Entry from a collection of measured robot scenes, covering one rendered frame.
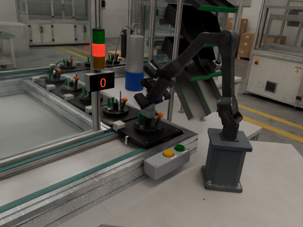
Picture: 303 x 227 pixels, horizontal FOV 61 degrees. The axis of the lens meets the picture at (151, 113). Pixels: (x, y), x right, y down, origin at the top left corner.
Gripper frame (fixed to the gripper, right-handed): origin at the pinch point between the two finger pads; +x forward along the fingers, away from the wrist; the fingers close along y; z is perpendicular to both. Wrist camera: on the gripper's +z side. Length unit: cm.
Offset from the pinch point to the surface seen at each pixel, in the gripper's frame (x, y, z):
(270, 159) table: -7, -41, -51
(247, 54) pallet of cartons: 258, -780, 219
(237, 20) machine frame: 1, -164, 63
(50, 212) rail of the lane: 3, 56, -25
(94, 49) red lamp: -14.0, 21.3, 22.3
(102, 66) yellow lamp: -9.5, 19.1, 17.2
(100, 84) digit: -3.3, 20.0, 12.7
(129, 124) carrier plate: 14.5, 4.6, -1.1
